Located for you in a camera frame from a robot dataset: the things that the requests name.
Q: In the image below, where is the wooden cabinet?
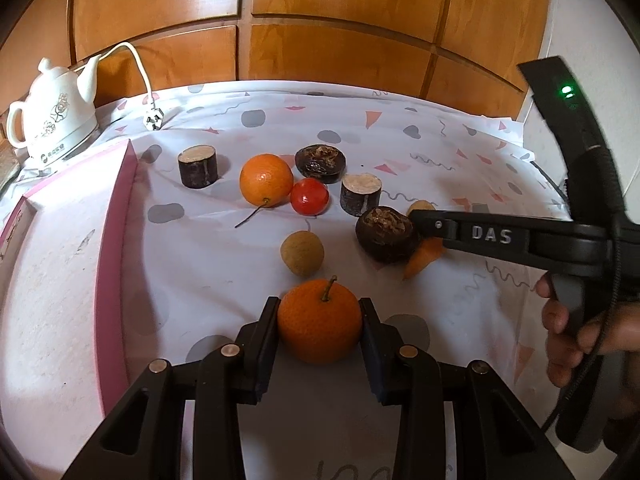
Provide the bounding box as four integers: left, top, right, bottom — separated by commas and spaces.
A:
1, 0, 550, 117

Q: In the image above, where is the white power cord with plug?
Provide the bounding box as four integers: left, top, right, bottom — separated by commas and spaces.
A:
74, 40, 166, 131

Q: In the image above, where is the dark brown round fruit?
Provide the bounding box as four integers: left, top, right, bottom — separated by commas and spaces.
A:
355, 206, 419, 264

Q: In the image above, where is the dark sugarcane piece left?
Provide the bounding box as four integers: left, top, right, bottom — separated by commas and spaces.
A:
177, 144, 219, 188

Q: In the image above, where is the white patterned tablecloth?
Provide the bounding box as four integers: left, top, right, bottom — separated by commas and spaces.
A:
0, 79, 616, 480

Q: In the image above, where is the dark sugarcane piece right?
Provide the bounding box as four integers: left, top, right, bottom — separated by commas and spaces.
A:
340, 172, 383, 217

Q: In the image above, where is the person's right hand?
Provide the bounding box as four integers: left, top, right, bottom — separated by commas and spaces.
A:
535, 274, 640, 418

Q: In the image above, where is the tan longan behind gripper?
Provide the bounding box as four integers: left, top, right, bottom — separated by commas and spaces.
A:
407, 200, 436, 214

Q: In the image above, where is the dark sugarcane piece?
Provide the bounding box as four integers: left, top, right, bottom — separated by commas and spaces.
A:
177, 144, 219, 188
340, 172, 383, 217

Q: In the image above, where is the tan longan fruit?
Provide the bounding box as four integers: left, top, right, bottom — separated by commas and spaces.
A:
280, 231, 324, 278

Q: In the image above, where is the red cherry tomato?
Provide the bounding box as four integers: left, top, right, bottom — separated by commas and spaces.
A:
290, 178, 329, 216

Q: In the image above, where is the white ceramic electric kettle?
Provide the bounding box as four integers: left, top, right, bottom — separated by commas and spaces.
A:
6, 56, 100, 169

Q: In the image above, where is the dark brown fruit back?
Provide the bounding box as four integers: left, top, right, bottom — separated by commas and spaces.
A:
294, 144, 346, 184

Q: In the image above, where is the pink rimmed white tray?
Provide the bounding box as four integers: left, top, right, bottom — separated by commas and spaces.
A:
1, 138, 138, 479

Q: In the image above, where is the orange mandarin with long stem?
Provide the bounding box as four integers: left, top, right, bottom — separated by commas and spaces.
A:
235, 154, 294, 229

